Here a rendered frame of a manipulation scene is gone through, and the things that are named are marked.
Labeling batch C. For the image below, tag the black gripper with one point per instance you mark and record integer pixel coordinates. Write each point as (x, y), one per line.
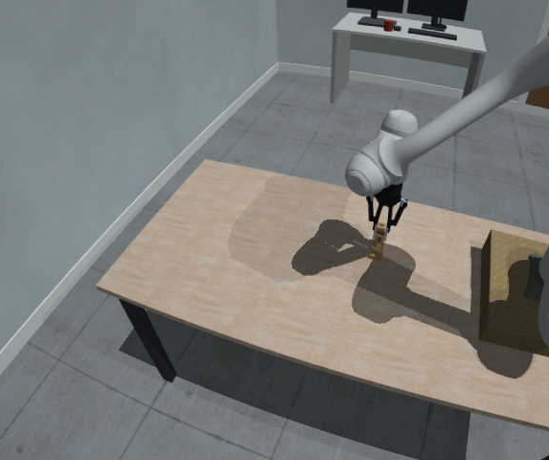
(389, 197)

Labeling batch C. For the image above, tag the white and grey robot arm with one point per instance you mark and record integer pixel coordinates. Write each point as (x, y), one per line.
(386, 160)

